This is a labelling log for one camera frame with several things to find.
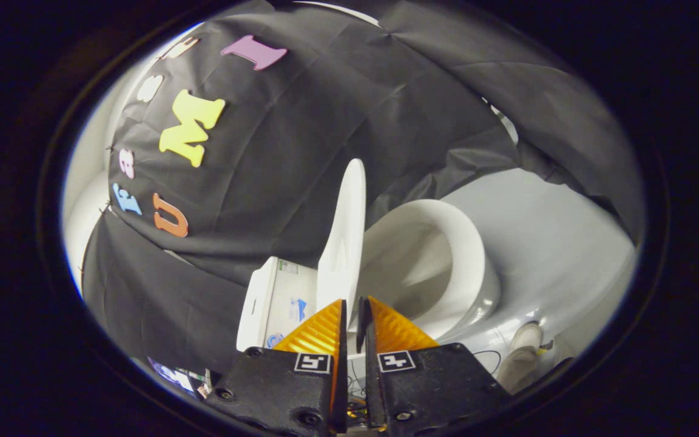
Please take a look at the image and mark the person's white shoe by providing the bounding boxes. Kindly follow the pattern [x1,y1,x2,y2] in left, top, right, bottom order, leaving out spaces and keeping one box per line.
[495,322,544,392]

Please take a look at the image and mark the white ceramic toilet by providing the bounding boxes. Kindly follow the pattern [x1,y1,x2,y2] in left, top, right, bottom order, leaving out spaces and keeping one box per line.
[236,199,502,395]

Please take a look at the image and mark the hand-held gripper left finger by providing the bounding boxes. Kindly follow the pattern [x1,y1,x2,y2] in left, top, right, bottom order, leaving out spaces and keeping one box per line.
[204,299,349,436]

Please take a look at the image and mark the white toilet lid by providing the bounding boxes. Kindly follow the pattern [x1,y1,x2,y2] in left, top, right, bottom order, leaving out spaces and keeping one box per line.
[316,159,367,331]

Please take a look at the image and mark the cluttered equipment shelf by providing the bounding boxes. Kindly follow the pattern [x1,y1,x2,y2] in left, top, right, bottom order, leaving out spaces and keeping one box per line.
[148,357,223,398]

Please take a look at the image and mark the black floor cables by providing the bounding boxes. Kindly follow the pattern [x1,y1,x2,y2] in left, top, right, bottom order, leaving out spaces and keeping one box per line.
[474,350,502,374]

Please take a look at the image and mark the black backdrop cloth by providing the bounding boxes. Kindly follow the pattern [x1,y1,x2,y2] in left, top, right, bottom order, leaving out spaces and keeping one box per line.
[79,0,644,377]

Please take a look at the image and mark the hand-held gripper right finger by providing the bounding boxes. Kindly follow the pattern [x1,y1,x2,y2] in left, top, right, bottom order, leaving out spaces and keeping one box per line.
[357,296,511,436]

